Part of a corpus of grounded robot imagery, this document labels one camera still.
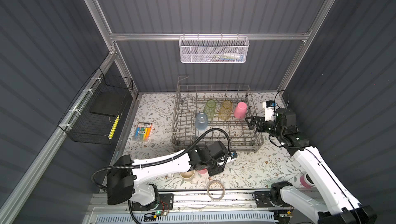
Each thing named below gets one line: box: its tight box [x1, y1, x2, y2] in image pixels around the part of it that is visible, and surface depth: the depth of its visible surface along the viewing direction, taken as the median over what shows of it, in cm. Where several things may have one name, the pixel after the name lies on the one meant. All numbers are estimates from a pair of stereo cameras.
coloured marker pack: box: [134, 122, 153, 142], surface depth 100 cm
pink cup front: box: [234, 101, 247, 120], surface depth 96 cm
